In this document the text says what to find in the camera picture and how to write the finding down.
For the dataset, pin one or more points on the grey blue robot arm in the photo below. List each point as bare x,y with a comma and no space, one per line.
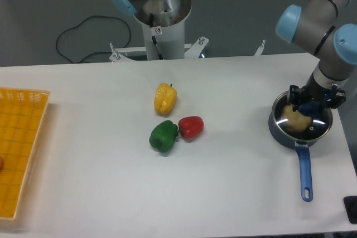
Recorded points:
310,27

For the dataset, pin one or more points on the green bell pepper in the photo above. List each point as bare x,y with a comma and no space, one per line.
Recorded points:
163,136

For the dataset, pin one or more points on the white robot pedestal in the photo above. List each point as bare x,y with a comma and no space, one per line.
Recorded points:
164,21

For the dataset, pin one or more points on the dark pot blue handle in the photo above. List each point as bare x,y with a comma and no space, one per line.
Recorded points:
302,150

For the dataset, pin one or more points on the white pedestal base frame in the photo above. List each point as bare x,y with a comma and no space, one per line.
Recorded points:
160,51

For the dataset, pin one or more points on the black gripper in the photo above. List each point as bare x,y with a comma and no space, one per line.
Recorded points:
320,89

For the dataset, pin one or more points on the yellow bell pepper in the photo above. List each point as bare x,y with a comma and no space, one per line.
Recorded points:
165,99

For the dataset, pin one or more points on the glass lid blue knob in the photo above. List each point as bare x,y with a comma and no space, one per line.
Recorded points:
320,126

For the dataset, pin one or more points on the black corner device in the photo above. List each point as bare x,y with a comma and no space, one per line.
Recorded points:
350,206

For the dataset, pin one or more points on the yellow woven basket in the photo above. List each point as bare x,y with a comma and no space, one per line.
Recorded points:
22,113

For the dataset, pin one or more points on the beige cauliflower toy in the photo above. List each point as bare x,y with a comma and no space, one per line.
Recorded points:
295,121

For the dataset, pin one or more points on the red bell pepper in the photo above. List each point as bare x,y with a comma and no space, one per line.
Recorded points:
191,126

